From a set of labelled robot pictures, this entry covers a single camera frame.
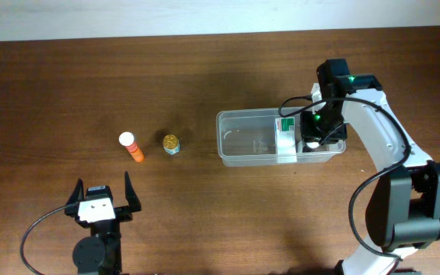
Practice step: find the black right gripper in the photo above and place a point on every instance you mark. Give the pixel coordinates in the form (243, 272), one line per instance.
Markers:
(309, 134)

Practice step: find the gold lid small jar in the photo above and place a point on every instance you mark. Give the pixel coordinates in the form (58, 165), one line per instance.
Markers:
(171, 144)

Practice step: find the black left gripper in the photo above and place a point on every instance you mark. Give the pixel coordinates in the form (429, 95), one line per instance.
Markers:
(124, 214)

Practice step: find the white green medicine box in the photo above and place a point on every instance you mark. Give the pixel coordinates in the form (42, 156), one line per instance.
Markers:
(285, 138)

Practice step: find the orange tablet tube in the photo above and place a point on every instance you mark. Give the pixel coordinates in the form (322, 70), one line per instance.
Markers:
(127, 140)

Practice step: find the clear plastic container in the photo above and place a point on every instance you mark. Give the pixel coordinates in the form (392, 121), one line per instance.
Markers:
(247, 138)

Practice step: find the dark brown syrup bottle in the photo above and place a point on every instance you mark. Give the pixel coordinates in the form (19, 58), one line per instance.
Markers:
(310, 146)

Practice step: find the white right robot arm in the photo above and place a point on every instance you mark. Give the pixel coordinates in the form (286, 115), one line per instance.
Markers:
(403, 213)

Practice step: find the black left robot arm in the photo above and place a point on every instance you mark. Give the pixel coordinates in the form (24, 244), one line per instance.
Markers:
(100, 253)

